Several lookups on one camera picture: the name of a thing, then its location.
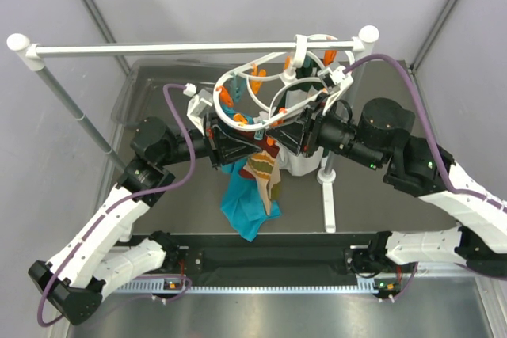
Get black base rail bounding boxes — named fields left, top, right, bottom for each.
left=170, top=233, right=397, bottom=287

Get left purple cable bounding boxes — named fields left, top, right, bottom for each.
left=36, top=83, right=197, bottom=328

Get clear plastic bin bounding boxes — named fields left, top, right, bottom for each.
left=111, top=58, right=233, bottom=130

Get yellow orange clothespin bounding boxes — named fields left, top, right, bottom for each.
left=250, top=65, right=267, bottom=94

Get white clothes drying rack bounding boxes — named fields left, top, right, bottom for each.
left=6, top=25, right=380, bottom=233

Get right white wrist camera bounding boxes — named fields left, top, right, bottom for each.
left=317, top=66, right=353, bottom=115

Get white oval clip hanger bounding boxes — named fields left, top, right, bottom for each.
left=212, top=32, right=356, bottom=133

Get orange lower clothespin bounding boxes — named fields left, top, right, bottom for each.
left=266, top=136, right=277, bottom=148

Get teal clothespin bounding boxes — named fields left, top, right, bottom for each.
left=231, top=76, right=246, bottom=104

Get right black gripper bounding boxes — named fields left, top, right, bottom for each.
left=266, top=94, right=383, bottom=172

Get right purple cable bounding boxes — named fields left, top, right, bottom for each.
left=344, top=54, right=507, bottom=208

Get white and green shirt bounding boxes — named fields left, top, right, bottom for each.
left=255, top=82, right=322, bottom=179

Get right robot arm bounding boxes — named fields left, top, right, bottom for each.
left=267, top=97, right=506, bottom=278

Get purple cable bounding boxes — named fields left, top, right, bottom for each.
left=36, top=83, right=197, bottom=328
left=344, top=54, right=507, bottom=208

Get striped beige sock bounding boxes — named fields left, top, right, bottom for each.
left=254, top=162, right=281, bottom=216

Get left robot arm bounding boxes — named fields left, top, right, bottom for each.
left=29, top=112, right=262, bottom=327

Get blue cloth garment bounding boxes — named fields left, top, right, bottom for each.
left=219, top=106, right=283, bottom=242

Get striped sock red cuff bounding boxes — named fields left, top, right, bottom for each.
left=238, top=145, right=280, bottom=182

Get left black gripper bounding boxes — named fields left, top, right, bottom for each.
left=158, top=112, right=262, bottom=170

